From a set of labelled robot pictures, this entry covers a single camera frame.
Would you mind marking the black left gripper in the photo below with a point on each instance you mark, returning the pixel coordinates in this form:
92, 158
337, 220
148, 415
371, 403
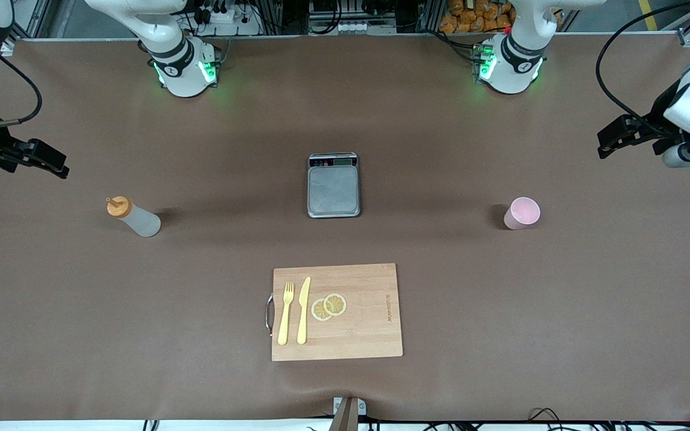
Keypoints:
658, 115

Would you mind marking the pink plastic cup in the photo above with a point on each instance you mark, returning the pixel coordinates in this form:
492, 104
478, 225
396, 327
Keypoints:
521, 214

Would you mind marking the clear sauce bottle orange cap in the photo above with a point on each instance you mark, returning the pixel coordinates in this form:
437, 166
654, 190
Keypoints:
141, 222

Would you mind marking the pile of orange packets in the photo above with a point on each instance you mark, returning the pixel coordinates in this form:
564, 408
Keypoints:
477, 15

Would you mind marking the brown table mat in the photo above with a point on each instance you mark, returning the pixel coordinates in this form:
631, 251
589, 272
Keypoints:
501, 329

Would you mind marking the white power strip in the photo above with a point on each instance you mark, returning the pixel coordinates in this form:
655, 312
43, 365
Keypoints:
225, 17

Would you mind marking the silver digital kitchen scale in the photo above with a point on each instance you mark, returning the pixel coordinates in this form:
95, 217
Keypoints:
333, 191

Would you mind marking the yellow plastic fork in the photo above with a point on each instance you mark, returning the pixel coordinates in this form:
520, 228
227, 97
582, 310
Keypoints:
284, 326

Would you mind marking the yellow plastic knife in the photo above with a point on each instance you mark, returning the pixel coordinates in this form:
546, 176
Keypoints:
303, 311

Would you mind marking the lemon slice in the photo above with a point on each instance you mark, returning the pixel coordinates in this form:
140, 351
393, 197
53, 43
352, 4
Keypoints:
335, 304
318, 311

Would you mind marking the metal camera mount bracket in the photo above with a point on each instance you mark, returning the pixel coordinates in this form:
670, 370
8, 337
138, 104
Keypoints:
348, 413

